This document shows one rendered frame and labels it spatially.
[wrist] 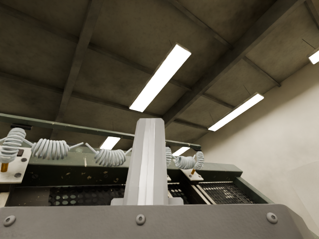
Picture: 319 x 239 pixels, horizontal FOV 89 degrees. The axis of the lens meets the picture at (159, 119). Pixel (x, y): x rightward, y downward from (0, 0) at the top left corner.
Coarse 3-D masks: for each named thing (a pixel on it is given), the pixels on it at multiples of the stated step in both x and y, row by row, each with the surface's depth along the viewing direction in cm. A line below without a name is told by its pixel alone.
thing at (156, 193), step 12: (156, 120) 11; (156, 132) 10; (156, 144) 9; (156, 156) 8; (156, 168) 8; (156, 180) 7; (156, 192) 7; (156, 204) 6; (168, 204) 6; (180, 204) 7
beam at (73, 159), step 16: (32, 160) 58; (48, 160) 61; (64, 160) 64; (80, 160) 68; (128, 160) 82; (32, 176) 58; (48, 176) 61; (64, 176) 63; (80, 176) 67; (96, 176) 70; (112, 176) 74; (176, 176) 95; (208, 176) 110; (224, 176) 120; (240, 176) 132
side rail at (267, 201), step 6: (234, 180) 128; (240, 180) 125; (240, 186) 123; (246, 186) 119; (252, 186) 122; (246, 192) 119; (252, 192) 116; (258, 192) 116; (252, 198) 115; (258, 198) 112; (264, 198) 111; (312, 234) 90
